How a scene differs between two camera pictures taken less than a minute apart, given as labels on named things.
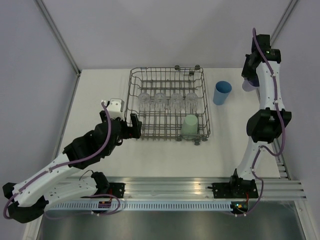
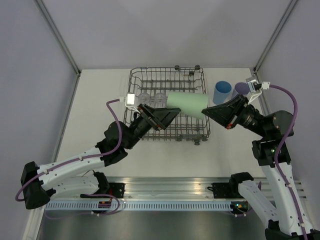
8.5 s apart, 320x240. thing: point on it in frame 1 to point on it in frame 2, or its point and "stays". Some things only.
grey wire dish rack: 170,102 stays
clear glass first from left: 144,100 stays
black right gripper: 245,73 to 229,114
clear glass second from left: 160,100 stays
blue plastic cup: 222,89 stays
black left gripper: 134,131 to 166,115
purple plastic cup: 247,87 to 240,88
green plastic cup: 189,126 to 190,104
